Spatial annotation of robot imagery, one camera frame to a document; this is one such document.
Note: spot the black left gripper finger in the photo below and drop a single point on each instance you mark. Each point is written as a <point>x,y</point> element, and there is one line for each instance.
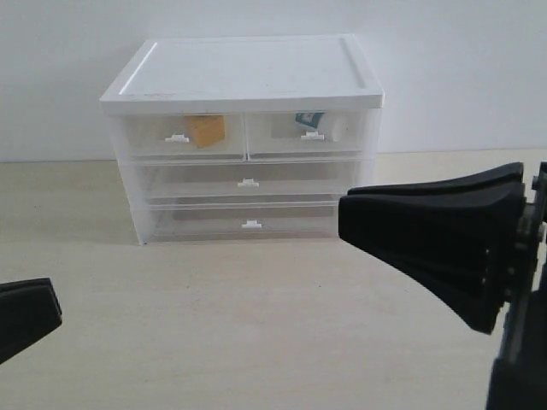
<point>30,310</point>

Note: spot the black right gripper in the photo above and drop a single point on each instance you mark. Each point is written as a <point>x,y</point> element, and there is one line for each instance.
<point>452,236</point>

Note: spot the white blue-labelled bottle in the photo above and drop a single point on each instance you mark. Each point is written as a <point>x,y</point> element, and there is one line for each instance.
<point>321,126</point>

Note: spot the clear drawer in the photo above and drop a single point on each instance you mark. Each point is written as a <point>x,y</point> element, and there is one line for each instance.
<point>162,181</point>
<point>179,223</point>
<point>276,135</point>
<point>163,136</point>

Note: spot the yellow wedge block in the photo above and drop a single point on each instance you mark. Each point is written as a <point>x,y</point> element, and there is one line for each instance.
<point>205,130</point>

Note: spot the white plastic drawer cabinet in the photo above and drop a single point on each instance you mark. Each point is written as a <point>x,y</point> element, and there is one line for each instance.
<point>229,76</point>

